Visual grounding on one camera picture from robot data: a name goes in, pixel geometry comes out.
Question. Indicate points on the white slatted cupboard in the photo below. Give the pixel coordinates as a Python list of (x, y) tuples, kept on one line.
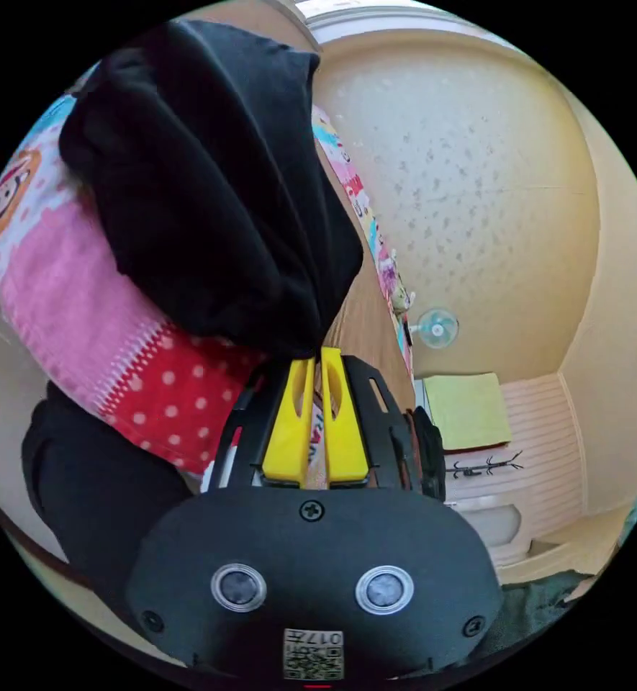
[(539, 432)]

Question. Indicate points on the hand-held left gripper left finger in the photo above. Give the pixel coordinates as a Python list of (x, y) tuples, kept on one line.
[(288, 432)]

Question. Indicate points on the black branch-shaped coat hook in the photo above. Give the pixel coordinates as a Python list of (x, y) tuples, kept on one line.
[(485, 466)]

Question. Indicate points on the light blue fan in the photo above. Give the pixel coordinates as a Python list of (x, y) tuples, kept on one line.
[(438, 327)]

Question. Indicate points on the yellow cloth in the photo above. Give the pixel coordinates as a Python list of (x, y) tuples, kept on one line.
[(466, 411)]

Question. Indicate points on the black pants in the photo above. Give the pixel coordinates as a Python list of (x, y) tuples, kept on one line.
[(210, 194)]

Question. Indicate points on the person's body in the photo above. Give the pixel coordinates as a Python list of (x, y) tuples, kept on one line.
[(97, 486)]

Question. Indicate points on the bed with printed pink sheet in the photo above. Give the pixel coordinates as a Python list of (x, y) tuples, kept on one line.
[(59, 291)]

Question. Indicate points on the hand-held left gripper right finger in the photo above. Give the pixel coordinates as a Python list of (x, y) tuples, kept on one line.
[(344, 432)]

